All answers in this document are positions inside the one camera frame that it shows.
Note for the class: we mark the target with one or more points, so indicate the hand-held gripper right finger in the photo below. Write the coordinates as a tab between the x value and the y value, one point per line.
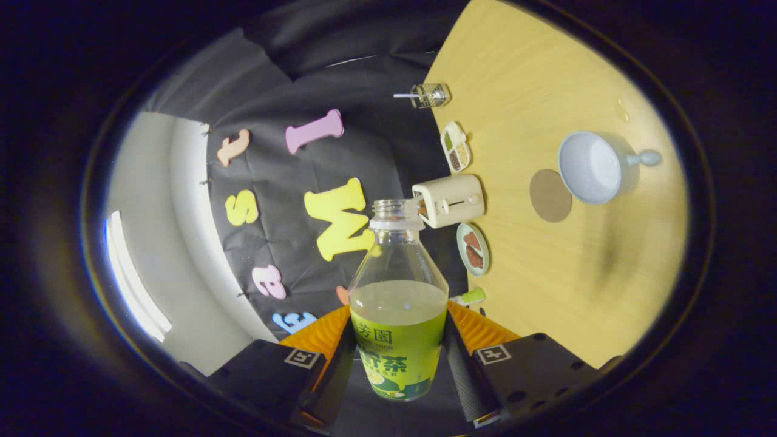
461	382

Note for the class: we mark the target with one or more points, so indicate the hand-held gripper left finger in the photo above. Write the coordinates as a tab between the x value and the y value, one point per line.
334	382

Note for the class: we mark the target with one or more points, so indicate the green label juice bottle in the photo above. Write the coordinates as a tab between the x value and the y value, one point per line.
397	352

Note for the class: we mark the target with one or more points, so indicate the round brown coaster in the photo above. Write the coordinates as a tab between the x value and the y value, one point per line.
546	200

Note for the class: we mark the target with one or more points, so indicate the pale blue cup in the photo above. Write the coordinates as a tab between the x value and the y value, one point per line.
589	167

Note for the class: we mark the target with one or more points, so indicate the white and green tube bottle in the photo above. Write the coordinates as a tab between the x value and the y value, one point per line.
470	297

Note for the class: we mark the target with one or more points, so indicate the brown food piece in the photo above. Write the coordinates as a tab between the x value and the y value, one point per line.
475	259
471	240

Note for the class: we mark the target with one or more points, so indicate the pale green plate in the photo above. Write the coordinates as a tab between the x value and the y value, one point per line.
462	255

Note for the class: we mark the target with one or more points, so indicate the brown toast slice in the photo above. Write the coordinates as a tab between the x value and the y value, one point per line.
420	207

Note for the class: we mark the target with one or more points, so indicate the white toaster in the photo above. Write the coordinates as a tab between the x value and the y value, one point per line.
452	200

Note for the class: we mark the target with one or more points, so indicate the long ceiling light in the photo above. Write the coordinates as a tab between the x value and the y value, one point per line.
136	285

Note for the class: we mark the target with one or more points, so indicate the black backdrop cloth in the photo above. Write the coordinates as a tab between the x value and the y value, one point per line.
364	152

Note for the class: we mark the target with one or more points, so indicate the divided snack dish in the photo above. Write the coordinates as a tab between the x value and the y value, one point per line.
455	145

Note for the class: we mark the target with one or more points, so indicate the clear square glass holder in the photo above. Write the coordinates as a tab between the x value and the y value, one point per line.
432	96

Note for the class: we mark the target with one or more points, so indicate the wooden table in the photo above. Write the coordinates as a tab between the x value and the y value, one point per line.
546	91

